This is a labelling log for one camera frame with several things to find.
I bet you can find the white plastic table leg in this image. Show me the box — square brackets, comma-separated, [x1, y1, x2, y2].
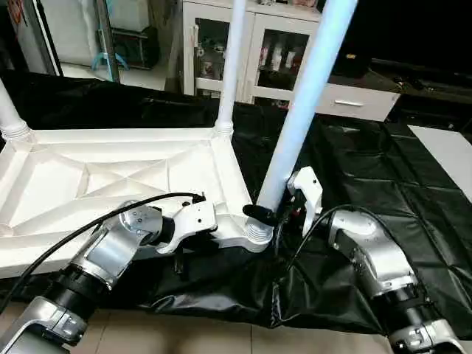
[243, 0, 359, 241]
[213, 0, 249, 138]
[0, 77, 32, 143]

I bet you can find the white plastic table top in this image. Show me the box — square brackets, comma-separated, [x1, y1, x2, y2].
[0, 125, 276, 280]

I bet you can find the black mat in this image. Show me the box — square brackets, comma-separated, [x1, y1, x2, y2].
[0, 68, 472, 341]

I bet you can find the white drawer unit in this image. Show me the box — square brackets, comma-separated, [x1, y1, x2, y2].
[313, 80, 403, 123]

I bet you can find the white glass door cabinet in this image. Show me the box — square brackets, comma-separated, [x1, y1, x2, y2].
[181, 0, 326, 105]

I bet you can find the black speaker box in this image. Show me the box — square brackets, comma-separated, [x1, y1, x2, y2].
[335, 47, 370, 79]

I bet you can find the clear plastic storage box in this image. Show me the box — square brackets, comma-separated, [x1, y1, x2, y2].
[111, 25, 162, 72]

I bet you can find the grey metal pole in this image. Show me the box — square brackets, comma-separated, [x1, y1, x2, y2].
[96, 0, 121, 83]

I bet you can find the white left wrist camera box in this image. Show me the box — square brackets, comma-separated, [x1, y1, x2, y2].
[154, 198, 219, 256]

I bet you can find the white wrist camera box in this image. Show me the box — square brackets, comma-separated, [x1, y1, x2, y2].
[287, 166, 325, 237]
[154, 198, 219, 256]

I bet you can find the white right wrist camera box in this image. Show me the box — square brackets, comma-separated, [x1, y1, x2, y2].
[287, 166, 325, 237]

